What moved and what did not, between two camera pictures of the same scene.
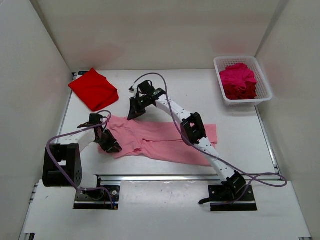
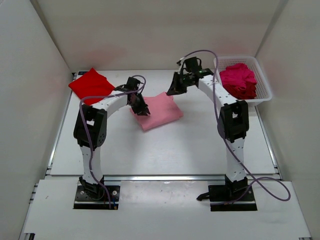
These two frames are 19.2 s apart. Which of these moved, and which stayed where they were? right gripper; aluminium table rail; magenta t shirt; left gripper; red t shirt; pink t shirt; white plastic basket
Moved: right gripper; pink t shirt; left gripper
Stayed: white plastic basket; aluminium table rail; red t shirt; magenta t shirt
